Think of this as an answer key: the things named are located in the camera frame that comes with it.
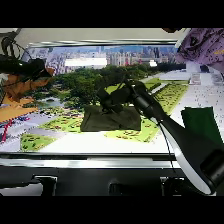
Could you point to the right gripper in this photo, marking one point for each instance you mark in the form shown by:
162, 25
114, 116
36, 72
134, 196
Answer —
116, 96

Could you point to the dark green garment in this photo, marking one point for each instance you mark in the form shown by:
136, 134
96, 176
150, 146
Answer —
200, 121

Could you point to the orange-brown garment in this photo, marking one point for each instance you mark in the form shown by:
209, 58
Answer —
18, 91

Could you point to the olive green T-shirt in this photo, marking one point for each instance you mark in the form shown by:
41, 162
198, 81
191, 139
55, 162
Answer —
100, 121

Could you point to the purple patterned garment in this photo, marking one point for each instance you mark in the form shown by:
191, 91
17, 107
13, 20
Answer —
205, 46

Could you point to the silver frame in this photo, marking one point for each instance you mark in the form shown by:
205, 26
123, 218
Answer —
83, 163

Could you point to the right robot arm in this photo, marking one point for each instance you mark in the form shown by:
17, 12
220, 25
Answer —
186, 143

